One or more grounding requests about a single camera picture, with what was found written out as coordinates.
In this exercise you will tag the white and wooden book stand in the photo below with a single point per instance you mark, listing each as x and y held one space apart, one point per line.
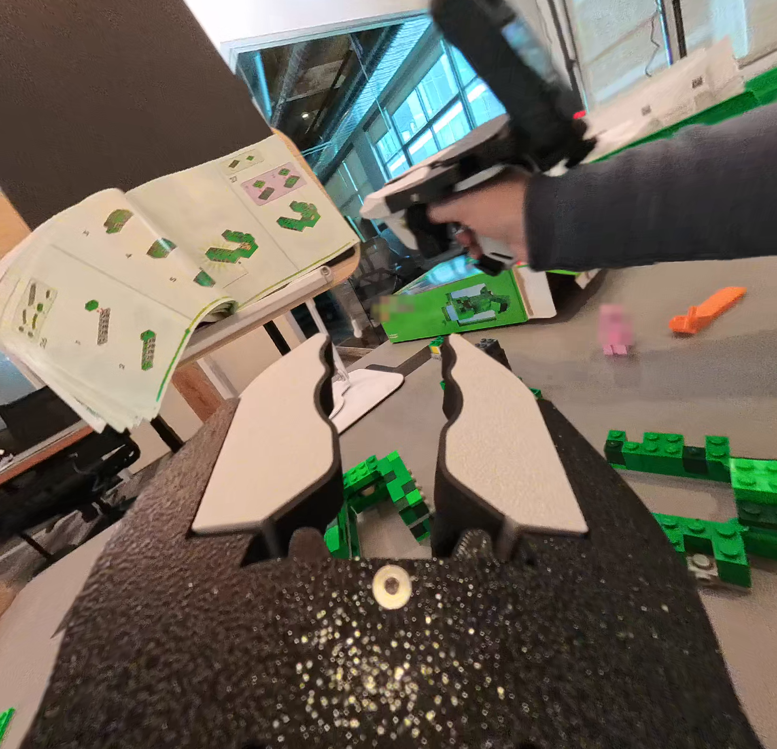
364 397

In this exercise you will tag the grey desk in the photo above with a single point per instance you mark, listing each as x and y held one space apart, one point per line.
607 397

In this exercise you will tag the person's right hand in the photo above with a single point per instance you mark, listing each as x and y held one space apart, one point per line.
498 215

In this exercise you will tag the wooden pillar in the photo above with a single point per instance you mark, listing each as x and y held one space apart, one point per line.
203 391

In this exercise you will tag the black panel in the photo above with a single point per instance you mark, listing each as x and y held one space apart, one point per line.
121 81

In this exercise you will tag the orange brick separator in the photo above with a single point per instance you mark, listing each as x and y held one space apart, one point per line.
707 309

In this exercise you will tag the pink brick figure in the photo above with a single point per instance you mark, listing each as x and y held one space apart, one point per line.
616 330

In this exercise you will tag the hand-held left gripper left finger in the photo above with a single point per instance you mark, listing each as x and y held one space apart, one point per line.
273 457

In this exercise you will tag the green toy box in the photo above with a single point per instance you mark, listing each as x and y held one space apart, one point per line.
461 306

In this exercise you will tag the instruction booklet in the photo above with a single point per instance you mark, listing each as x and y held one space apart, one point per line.
182 245

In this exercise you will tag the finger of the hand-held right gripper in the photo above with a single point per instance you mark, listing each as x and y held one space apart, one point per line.
400 195
467 154

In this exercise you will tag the U-shaped green brick assembly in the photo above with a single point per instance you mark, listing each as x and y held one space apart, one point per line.
388 476

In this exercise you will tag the wooden-topped office desk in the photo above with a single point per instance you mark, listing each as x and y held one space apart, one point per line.
36 451

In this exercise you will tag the green stepped brick assembly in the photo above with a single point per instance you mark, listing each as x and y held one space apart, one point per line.
753 482

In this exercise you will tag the person's right forearm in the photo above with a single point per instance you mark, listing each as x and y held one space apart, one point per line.
655 196

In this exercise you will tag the white and green flat box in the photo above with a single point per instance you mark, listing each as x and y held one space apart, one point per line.
668 93

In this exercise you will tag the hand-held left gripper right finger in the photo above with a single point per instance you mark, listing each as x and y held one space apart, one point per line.
504 457

